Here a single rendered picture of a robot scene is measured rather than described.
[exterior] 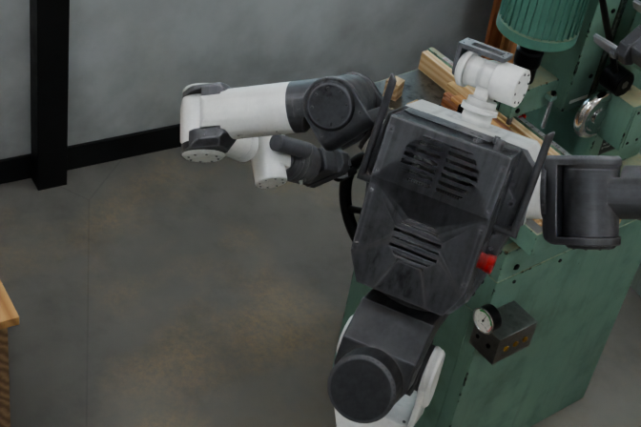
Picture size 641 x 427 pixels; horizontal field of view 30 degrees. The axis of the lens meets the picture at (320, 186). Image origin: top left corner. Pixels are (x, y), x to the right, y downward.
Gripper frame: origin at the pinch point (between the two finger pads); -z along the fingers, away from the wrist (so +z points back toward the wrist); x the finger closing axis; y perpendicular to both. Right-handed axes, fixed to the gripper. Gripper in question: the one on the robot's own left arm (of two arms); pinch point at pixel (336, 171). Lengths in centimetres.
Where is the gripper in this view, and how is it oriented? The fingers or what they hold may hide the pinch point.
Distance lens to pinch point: 257.0
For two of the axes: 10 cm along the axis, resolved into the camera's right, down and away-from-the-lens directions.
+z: -6.2, -1.4, -7.7
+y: -1.8, -9.3, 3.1
